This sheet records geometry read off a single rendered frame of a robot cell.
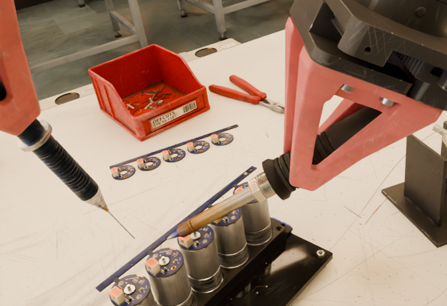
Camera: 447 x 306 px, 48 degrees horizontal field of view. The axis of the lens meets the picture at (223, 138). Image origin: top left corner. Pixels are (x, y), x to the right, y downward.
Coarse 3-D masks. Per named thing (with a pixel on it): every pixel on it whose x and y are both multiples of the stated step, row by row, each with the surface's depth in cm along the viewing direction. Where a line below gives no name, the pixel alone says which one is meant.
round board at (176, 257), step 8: (168, 248) 33; (152, 256) 33; (160, 256) 32; (168, 256) 32; (176, 256) 32; (168, 264) 32; (176, 264) 32; (160, 272) 31; (168, 272) 31; (176, 272) 31
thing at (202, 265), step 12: (192, 252) 33; (204, 252) 33; (216, 252) 34; (192, 264) 33; (204, 264) 33; (216, 264) 34; (192, 276) 34; (204, 276) 34; (216, 276) 34; (192, 288) 35; (204, 288) 34; (216, 288) 35
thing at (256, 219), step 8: (264, 200) 36; (248, 208) 36; (256, 208) 36; (264, 208) 37; (248, 216) 36; (256, 216) 36; (264, 216) 37; (248, 224) 37; (256, 224) 37; (264, 224) 37; (248, 232) 37; (256, 232) 37; (264, 232) 38; (248, 240) 38; (256, 240) 38; (264, 240) 38
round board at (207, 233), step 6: (204, 228) 34; (210, 228) 34; (204, 234) 34; (210, 234) 34; (198, 240) 33; (210, 240) 33; (180, 246) 33; (192, 246) 33; (198, 246) 33; (204, 246) 33
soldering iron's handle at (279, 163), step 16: (368, 112) 26; (336, 128) 26; (352, 128) 26; (320, 144) 26; (336, 144) 26; (272, 160) 28; (288, 160) 27; (320, 160) 26; (272, 176) 27; (288, 176) 27; (288, 192) 27
